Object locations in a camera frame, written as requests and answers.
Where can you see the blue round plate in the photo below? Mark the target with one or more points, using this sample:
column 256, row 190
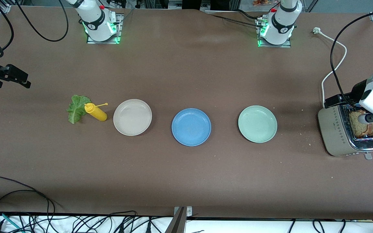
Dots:
column 191, row 127

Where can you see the yellow squeeze bottle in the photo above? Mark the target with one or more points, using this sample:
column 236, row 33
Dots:
column 97, row 113

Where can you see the beige chrome toaster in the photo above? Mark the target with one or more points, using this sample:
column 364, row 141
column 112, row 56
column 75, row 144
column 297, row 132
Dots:
column 333, row 129

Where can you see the orange food pile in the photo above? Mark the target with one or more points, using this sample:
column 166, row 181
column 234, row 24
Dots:
column 261, row 3

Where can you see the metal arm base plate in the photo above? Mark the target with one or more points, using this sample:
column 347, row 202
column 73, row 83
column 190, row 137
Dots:
column 92, row 42
column 270, row 46

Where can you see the metal table edge bracket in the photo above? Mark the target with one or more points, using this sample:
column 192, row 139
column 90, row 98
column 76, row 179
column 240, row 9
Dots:
column 180, row 223

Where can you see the green lettuce leaf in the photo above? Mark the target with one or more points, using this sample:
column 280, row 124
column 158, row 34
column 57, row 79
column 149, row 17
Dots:
column 74, row 111

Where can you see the beige round plate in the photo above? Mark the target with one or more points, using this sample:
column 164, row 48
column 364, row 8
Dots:
column 132, row 117

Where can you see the pale green round plate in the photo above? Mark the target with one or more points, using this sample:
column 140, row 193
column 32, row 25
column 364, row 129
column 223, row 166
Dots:
column 257, row 124

